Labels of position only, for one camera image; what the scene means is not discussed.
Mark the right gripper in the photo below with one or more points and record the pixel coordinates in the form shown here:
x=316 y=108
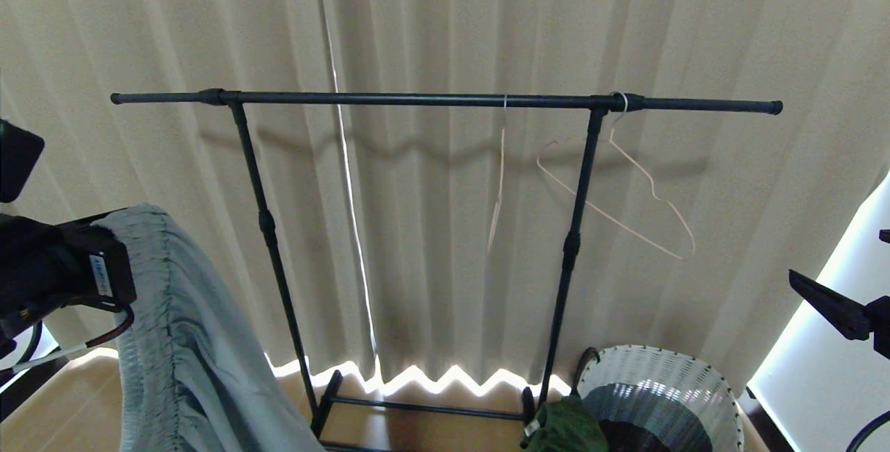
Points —
x=882 y=323

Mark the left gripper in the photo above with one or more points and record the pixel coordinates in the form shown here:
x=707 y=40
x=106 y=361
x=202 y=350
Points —
x=42 y=271

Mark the pale grey shorts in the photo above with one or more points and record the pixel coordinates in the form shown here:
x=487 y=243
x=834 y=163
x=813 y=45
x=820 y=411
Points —
x=181 y=341

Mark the pink clothes hanger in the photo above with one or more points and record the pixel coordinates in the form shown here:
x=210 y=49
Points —
x=500 y=174
x=626 y=220

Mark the white laundry basket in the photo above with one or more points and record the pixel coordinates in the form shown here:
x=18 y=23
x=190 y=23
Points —
x=660 y=375

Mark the black clothes rack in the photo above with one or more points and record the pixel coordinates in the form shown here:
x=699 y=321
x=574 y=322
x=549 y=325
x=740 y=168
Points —
x=417 y=99

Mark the green garment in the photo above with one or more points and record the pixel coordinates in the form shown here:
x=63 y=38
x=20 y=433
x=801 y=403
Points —
x=563 y=428

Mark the beige curtain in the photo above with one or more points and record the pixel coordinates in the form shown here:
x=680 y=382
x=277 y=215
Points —
x=445 y=21

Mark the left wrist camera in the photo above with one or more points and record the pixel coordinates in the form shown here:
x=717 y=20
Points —
x=17 y=160

